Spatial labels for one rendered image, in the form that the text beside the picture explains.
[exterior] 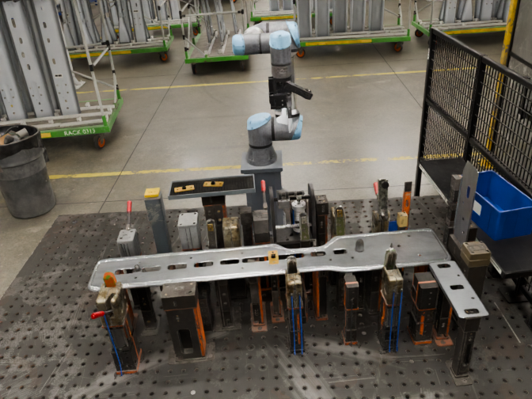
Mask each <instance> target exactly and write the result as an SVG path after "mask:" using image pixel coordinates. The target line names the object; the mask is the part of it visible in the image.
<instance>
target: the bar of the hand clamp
mask: <svg viewBox="0 0 532 399"><path fill-rule="evenodd" d="M388 187H389V183H388V179H387V178H379V179H378V214H379V220H381V209H385V213H386V215H385V219H388Z"/></svg>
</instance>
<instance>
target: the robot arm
mask: <svg viewBox="0 0 532 399"><path fill-rule="evenodd" d="M232 47H233V53H234V54H235V55H260V54H271V67H272V76H268V89H269V91H268V92H269V104H270V105H271V109H274V111H276V113H275V116H271V115H270V114H269V113H266V112H262V113H257V114H255V115H253V116H250V117H249V118H248V120H247V130H248V138H249V149H248V153H247V157H246V159H247V162H248V164H250V165H253V166H267V165H271V164H273V163H275V162H276V160H277V155H276V152H275V149H274V147H273V145H272V141H283V140H297V139H300V138H301V133H302V116H301V115H300V114H299V110H298V109H297V108H296V94H298V95H299V96H301V97H303V98H305V99H307V100H311V98H312V96H313V94H312V91H311V90H309V89H307V88H303V87H301V86H299V85H296V84H295V55H296V54H297V52H298V48H300V47H301V46H300V40H299V35H298V26H297V23H296V22H294V21H281V22H268V23H266V22H265V23H260V24H257V25H254V26H251V27H249V28H247V29H246V30H245V32H244V34H243V35H242V34H239V35H234V36H233V38H232Z"/></svg>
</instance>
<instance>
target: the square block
mask: <svg viewBox="0 0 532 399"><path fill-rule="evenodd" d="M460 256H461V259H460V264H459V268H460V269H461V271H462V273H463V274H464V276H465V277H466V278H467V280H468V281H469V283H470V285H471V287H472V288H473V289H474V291H475V292H476V294H477V296H478V297H479V299H480V300H481V296H482V292H483V288H484V284H485V276H486V273H487V269H488V266H489V263H490V260H491V258H490V256H491V252H490V250H489V249H488V248H487V246H486V245H485V244H484V242H482V241H473V242H464V243H462V248H461V254H460ZM451 317H452V318H453V320H454V323H455V324H456V326H457V327H458V326H459V323H458V317H457V316H456V314H455V313H454V311H453V310H452V314H451Z"/></svg>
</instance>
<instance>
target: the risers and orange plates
mask: <svg viewBox="0 0 532 399"><path fill-rule="evenodd" d="M344 276H345V273H343V272H336V305H337V309H338V311H344V302H343V287H344ZM301 280H302V303H303V309H302V323H303V324H306V323H307V322H308V306H307V295H306V288H305V284H304V279H303V278H302V276H301ZM197 288H198V299H199V308H200V313H201V317H202V322H203V330H204V332H206V331H212V322H213V312H212V308H211V300H210V295H209V293H208V289H207V285H199V286H197Z"/></svg>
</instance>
